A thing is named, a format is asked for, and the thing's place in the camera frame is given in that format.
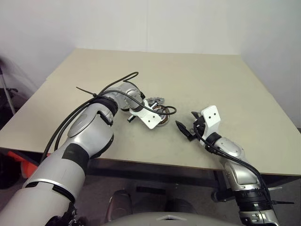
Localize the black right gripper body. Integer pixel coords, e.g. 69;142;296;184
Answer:
188;115;208;142

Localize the round silver motor housing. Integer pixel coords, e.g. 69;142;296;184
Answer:
154;105;171;128

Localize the grey spoked rotor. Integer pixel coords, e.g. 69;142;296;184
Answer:
148;97;166;110

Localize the black zip tie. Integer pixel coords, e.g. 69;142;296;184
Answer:
270;200;294;206
75;86;98;98

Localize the dark grey rounded shape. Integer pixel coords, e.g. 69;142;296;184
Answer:
107;190;132;221

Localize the silver robot torso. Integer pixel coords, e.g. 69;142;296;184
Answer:
101;210;240;226

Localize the orange object under table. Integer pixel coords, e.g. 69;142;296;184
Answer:
7;150;51;179

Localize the grey metal stand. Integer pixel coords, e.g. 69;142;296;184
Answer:
0;61;19;115

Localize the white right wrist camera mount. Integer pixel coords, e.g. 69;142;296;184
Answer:
201;105;222;140

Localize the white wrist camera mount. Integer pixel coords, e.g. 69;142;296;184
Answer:
135;98;160;129
201;105;222;140

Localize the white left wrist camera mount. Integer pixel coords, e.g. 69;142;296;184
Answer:
135;98;160;129

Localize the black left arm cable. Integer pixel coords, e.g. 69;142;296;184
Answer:
41;72;177;163

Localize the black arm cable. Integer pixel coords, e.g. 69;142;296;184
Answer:
194;128;273;212
41;72;177;163

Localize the black metal table frame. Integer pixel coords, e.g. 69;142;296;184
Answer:
0;150;301;203

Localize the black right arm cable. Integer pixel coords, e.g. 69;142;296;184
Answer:
194;128;273;212

